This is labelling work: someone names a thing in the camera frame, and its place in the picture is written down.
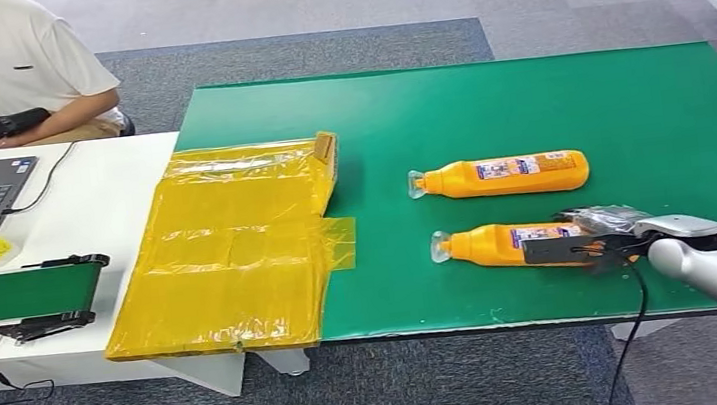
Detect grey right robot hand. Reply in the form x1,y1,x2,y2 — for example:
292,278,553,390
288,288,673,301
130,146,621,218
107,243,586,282
554,198,660,276

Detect orange bottle with clear cap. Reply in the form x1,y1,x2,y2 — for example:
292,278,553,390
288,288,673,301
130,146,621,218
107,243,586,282
427,207,643,286
404,146,593,209

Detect green covered table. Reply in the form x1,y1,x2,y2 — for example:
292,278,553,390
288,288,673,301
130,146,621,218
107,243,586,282
167,31,717,387

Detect green conveyor belt unit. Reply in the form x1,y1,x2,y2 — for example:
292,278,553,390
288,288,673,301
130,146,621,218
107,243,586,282
0,251,120,349

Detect person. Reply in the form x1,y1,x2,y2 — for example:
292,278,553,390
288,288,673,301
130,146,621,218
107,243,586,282
0,0,137,152

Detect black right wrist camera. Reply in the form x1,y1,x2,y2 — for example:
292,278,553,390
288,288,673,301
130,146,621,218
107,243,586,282
519,231,610,274

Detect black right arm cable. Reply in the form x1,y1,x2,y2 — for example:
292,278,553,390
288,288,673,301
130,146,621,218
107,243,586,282
589,257,661,405

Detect black laptop cable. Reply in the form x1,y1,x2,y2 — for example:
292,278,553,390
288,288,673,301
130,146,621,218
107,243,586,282
0,140,87,219

